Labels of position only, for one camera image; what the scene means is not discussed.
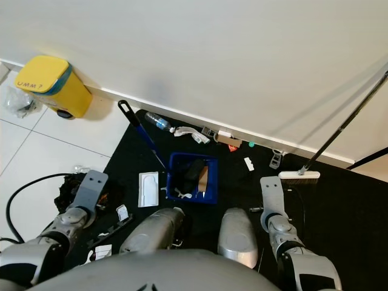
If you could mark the blue dustpan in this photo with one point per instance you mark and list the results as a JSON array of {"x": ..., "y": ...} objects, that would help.
[{"x": 176, "y": 163}]

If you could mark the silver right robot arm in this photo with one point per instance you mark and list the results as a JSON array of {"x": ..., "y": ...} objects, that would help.
[{"x": 279, "y": 229}]

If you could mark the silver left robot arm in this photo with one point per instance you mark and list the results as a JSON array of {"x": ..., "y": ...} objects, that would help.
[{"x": 36, "y": 264}]

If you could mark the black floor mat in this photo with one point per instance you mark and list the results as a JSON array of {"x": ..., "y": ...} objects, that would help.
[{"x": 248, "y": 194}]

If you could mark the clear crumpled plastic bag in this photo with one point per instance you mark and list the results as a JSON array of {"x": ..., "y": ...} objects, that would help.
[{"x": 21, "y": 103}]

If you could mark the black crumpled plastic bag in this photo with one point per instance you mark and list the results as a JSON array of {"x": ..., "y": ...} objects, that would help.
[{"x": 66, "y": 194}]

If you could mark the clear plastic cup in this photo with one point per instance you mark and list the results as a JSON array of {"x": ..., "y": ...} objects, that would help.
[{"x": 82, "y": 168}]

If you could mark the yellow pedal bin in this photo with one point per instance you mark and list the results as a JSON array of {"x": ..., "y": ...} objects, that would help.
[{"x": 73, "y": 100}]

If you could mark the small white tag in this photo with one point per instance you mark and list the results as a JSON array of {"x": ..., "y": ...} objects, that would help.
[{"x": 122, "y": 213}]

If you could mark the black stick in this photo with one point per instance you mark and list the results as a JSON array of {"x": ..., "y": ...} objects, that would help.
[{"x": 112, "y": 229}]

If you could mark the white paper scrap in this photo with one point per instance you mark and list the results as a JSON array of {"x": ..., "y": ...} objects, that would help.
[{"x": 104, "y": 251}]

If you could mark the white rectangular card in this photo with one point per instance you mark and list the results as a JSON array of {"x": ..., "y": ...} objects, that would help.
[{"x": 148, "y": 190}]

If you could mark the clear plastic water bottle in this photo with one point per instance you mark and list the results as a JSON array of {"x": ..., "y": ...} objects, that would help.
[{"x": 159, "y": 121}]

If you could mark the silver left robot leg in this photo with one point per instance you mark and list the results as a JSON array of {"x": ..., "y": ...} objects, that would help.
[{"x": 154, "y": 233}]

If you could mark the silver robot leg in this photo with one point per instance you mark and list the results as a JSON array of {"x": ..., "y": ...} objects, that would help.
[
  {"x": 154, "y": 233},
  {"x": 239, "y": 236}
]

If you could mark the clear plastic packaging piece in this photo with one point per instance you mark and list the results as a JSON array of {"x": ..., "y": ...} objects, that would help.
[{"x": 185, "y": 130}]

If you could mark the white plastic hook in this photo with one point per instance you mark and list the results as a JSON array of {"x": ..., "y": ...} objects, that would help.
[{"x": 185, "y": 194}]

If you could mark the black plastic piece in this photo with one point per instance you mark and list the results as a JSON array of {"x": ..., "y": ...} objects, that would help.
[{"x": 191, "y": 176}]

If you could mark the grey robot torso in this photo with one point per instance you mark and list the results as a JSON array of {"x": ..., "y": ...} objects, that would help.
[{"x": 157, "y": 276}]

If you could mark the small wooden block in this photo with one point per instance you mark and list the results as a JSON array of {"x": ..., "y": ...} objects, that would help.
[{"x": 203, "y": 180}]

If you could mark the small white box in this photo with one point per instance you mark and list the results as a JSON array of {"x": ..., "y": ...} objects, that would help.
[{"x": 225, "y": 133}]

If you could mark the brown cardboard piece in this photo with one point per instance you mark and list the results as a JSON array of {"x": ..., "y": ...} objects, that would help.
[{"x": 229, "y": 141}]

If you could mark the small white paper piece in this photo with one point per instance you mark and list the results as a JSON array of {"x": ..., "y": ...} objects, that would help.
[{"x": 248, "y": 163}]

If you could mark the green bottle cap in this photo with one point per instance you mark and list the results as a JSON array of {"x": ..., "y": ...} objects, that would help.
[{"x": 251, "y": 144}]

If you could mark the silver right robot leg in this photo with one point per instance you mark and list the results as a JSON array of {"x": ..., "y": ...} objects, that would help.
[{"x": 239, "y": 236}]

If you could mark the grey plastic clip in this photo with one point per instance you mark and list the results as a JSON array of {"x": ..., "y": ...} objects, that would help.
[{"x": 277, "y": 159}]

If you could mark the white baseboard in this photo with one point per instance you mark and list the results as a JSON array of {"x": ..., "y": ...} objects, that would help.
[{"x": 297, "y": 149}]

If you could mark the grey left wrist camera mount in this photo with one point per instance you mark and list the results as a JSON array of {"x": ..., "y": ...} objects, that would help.
[{"x": 93, "y": 188}]

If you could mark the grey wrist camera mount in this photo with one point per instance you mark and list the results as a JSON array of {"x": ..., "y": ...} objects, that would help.
[
  {"x": 93, "y": 188},
  {"x": 271, "y": 194}
]

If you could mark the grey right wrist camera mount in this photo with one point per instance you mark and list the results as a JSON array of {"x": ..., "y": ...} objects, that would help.
[{"x": 271, "y": 194}]

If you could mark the black door frame strip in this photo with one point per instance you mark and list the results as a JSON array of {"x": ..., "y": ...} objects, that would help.
[{"x": 373, "y": 156}]

